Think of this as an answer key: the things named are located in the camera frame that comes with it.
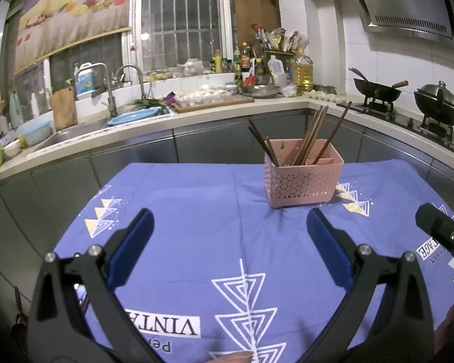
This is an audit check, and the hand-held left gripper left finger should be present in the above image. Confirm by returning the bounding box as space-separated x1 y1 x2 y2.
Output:
26 208 155 363

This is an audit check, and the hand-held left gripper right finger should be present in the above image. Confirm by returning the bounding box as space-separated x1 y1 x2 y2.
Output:
306 208 436 363

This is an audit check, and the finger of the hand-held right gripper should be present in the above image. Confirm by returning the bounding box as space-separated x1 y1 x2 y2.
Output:
415 203 454 269

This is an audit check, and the pink perforated plastic basket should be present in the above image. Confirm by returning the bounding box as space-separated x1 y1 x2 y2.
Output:
264 139 345 209

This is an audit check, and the dark brown wooden chopstick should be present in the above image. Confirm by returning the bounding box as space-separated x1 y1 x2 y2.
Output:
248 119 281 167
312 100 353 165

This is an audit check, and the black chopstick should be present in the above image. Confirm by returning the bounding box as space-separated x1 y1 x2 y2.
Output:
247 126 276 166

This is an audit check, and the person's left hand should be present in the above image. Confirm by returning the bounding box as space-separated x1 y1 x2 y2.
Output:
208 352 255 363

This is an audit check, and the blue printed tablecloth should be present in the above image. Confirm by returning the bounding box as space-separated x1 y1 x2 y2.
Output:
55 159 454 363

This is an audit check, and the black gas stove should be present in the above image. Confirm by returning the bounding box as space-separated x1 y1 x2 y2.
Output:
337 100 454 157

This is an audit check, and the black lidded wok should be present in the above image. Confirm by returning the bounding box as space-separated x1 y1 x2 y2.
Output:
413 80 454 127

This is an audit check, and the steel sink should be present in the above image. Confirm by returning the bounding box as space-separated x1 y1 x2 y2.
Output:
32 104 176 155

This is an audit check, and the blue plate in sink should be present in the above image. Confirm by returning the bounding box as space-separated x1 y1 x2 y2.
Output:
107 108 160 126

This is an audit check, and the light blue plastic container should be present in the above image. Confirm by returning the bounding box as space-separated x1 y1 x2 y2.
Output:
21 123 53 146

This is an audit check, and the angular steel faucet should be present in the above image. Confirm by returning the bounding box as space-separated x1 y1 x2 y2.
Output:
84 62 119 118

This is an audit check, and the white egg carton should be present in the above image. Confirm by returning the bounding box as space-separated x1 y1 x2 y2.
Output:
303 90 339 103

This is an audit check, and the upright wooden cutting board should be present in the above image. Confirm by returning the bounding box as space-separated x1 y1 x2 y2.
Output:
49 85 79 132

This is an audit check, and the white bowl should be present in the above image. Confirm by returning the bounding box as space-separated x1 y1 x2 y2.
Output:
3 140 22 158

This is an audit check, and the flat wooden cutting board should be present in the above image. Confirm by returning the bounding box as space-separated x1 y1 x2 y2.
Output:
173 94 255 114

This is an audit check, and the tray of white eggs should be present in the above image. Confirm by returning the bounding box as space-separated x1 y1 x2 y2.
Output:
176 90 246 106

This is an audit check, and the steel frying pan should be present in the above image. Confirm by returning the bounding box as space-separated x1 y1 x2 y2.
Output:
241 84 282 99

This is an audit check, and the blue and white container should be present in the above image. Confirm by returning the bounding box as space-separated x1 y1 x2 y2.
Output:
75 64 96 97

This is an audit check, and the yellow cooking oil bottle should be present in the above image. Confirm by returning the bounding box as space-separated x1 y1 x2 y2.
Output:
292 49 314 92

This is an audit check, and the curved steel faucet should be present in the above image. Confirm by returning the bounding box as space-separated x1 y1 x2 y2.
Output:
115 64 148 101

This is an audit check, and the pale green bottle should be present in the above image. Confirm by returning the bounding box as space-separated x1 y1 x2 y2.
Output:
9 91 23 129

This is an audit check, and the white plastic jug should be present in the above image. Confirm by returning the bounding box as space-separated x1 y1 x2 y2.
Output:
267 56 288 86

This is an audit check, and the pile of seasoning packets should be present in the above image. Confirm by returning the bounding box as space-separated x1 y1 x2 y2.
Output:
250 23 311 51

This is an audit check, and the steel range hood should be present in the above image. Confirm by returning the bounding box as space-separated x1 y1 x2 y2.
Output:
342 0 454 51

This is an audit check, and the barred window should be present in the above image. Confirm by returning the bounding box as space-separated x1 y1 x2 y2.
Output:
132 0 265 74

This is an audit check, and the brown cardboard sheet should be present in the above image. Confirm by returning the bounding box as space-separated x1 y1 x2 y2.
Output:
232 0 281 46

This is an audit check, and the black wok with wooden handle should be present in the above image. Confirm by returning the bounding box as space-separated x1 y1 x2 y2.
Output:
348 67 409 103

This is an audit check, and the fruit print wall poster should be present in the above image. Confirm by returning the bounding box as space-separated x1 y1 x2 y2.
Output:
17 0 133 74

